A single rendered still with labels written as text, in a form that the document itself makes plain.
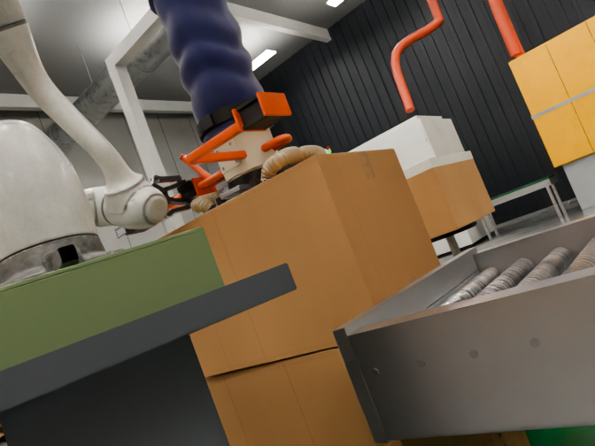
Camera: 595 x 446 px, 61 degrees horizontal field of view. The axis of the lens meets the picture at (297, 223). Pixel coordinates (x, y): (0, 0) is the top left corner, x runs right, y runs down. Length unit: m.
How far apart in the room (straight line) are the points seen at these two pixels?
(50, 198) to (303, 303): 0.58
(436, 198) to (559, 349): 2.03
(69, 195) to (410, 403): 0.63
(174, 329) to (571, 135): 8.00
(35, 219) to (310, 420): 0.77
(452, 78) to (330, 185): 11.32
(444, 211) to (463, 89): 9.54
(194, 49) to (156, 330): 0.99
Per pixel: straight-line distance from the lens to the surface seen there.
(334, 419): 1.22
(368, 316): 0.97
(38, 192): 0.82
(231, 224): 1.22
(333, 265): 1.07
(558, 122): 8.44
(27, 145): 0.86
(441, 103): 12.37
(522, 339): 0.78
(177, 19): 1.52
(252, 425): 1.41
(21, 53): 1.35
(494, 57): 12.10
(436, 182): 2.73
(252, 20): 11.41
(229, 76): 1.43
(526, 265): 1.37
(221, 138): 1.15
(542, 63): 8.53
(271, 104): 1.05
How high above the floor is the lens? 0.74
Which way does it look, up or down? 5 degrees up
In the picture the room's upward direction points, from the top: 21 degrees counter-clockwise
